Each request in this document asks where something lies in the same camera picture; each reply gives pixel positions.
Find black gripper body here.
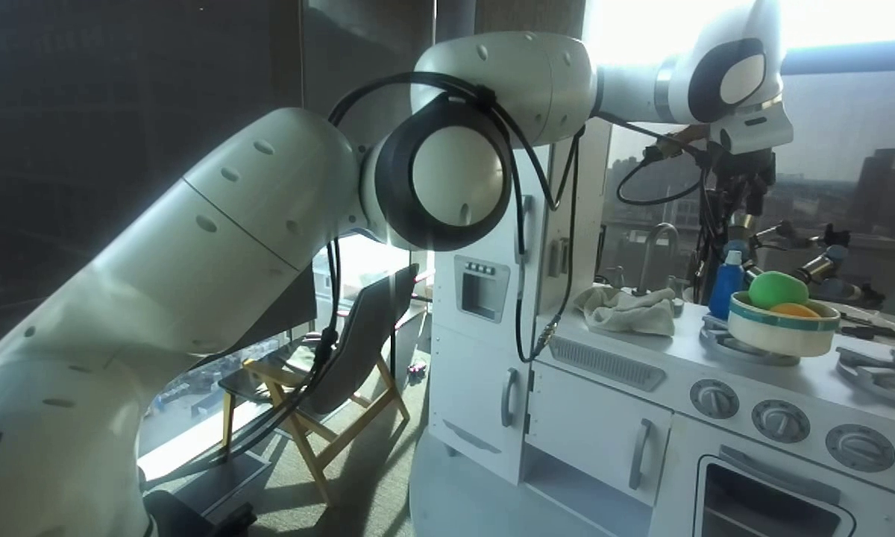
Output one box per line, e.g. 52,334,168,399
706,145,780,217

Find silver toy faucet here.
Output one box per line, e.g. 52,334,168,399
642,224,681,293

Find yellow toy in pot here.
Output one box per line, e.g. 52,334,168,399
771,300,830,322

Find cream pot with teal rim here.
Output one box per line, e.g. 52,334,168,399
726,290,844,361

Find white toy kitchen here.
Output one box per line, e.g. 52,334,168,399
410,145,895,537

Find dark background equipment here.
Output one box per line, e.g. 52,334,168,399
756,220,888,306

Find white crumpled cloth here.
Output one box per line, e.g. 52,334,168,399
575,279,687,340

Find grey stove knob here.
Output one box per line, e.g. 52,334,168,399
827,424,895,478
751,399,815,446
690,379,742,424

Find silver metal utensil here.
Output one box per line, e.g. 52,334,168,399
833,346,895,402

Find wooden folding chair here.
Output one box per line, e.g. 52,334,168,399
217,261,425,504

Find dark roller blind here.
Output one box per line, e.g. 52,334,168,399
0,0,308,361

